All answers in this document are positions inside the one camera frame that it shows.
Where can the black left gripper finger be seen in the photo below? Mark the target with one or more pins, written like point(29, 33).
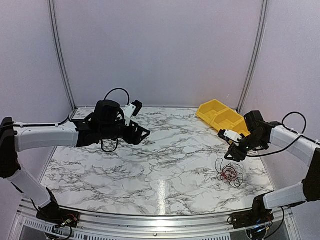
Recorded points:
point(137, 130)
point(133, 139)

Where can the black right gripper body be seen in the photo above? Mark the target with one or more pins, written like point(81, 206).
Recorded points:
point(252, 142)

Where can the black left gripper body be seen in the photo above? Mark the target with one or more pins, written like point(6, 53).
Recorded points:
point(109, 132)

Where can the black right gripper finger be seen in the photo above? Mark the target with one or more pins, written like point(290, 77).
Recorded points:
point(233, 150)
point(239, 158)

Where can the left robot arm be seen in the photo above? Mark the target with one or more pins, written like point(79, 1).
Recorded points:
point(16, 137)

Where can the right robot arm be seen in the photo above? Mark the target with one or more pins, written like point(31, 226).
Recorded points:
point(261, 135)

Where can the yellow three-compartment bin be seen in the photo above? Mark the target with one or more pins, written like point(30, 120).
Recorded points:
point(221, 117)

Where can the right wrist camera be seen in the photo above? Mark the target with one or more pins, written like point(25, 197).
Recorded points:
point(230, 135)

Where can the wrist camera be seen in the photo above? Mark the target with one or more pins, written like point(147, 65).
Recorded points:
point(230, 135)
point(131, 110)

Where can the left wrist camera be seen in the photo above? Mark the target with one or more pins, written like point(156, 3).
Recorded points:
point(131, 110)

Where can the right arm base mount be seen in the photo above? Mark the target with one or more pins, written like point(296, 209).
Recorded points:
point(256, 226)

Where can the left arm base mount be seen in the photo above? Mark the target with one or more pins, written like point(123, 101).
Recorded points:
point(62, 218)

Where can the left aluminium corner post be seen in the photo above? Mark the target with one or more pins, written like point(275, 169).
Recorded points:
point(59, 54)

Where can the aluminium front rail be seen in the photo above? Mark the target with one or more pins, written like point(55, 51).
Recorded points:
point(108, 226)

